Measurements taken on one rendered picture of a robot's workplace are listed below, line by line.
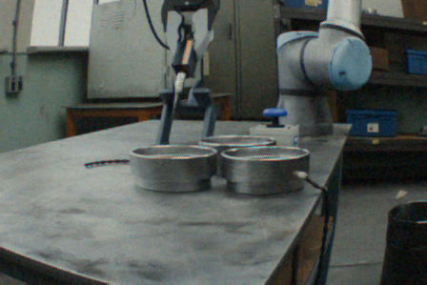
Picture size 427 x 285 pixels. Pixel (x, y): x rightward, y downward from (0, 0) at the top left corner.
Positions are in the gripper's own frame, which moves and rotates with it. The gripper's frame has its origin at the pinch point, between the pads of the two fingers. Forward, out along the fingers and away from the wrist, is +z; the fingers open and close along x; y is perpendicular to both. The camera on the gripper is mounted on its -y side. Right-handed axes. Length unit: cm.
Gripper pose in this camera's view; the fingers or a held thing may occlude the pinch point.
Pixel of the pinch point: (187, 52)
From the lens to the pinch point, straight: 87.7
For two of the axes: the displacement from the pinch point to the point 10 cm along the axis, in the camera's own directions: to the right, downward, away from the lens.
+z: 0.0, 10.0, 0.6
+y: 2.9, -0.6, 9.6
